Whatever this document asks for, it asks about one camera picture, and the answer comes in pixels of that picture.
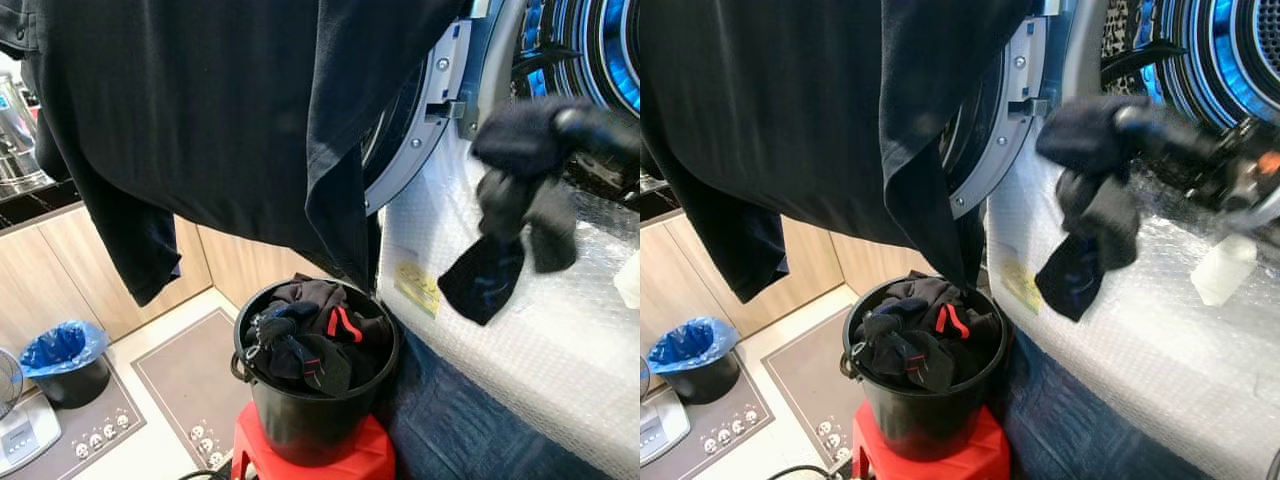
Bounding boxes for blue-lit washer drum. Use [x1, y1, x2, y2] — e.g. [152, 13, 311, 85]
[510, 0, 641, 117]
[1100, 0, 1280, 133]

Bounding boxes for large black shirt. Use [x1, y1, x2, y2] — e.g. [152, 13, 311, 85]
[640, 0, 1033, 305]
[0, 0, 471, 307]

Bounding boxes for black clothes with red stripes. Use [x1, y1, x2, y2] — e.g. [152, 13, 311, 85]
[854, 275, 1002, 394]
[247, 278, 394, 397]

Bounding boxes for light wood cabinet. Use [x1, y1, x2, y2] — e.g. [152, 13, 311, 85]
[0, 205, 331, 353]
[640, 210, 943, 357]

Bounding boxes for black plastic bucket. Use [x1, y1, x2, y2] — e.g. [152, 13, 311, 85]
[841, 275, 1014, 463]
[231, 277, 403, 468]

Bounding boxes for yellow label sticker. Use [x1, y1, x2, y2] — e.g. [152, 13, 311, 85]
[393, 262, 442, 320]
[1002, 261, 1044, 317]

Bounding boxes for dark blue denim cloth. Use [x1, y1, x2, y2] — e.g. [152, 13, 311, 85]
[994, 328, 1217, 480]
[384, 325, 603, 480]

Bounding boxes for small floor fan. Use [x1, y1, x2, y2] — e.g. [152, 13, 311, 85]
[0, 345, 24, 421]

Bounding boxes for small dark garment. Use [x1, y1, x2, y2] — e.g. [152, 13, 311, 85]
[437, 97, 601, 327]
[1034, 95, 1153, 323]

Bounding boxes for bubble-wrapped white washer body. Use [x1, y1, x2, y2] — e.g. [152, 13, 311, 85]
[375, 0, 641, 480]
[985, 0, 1280, 480]

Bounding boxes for small black waste bin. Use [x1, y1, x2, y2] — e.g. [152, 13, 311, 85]
[33, 352, 113, 410]
[661, 350, 742, 406]

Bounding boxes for red plastic stool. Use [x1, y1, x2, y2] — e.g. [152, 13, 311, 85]
[850, 400, 1012, 480]
[230, 402, 397, 480]

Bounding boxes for stainless steel kettle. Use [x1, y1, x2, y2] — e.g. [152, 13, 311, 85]
[0, 70, 53, 193]

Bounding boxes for grey round washer door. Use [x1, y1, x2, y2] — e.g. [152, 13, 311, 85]
[360, 15, 477, 217]
[940, 15, 1053, 220]

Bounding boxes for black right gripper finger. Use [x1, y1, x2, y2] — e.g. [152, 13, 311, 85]
[554, 105, 641, 169]
[1114, 104, 1227, 173]

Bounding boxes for blue plastic bin bag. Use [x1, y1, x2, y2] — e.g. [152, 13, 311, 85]
[647, 317, 742, 376]
[19, 320, 109, 379]

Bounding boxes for grey floor mat with paw prints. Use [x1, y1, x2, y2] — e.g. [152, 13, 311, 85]
[0, 365, 149, 480]
[640, 368, 775, 480]

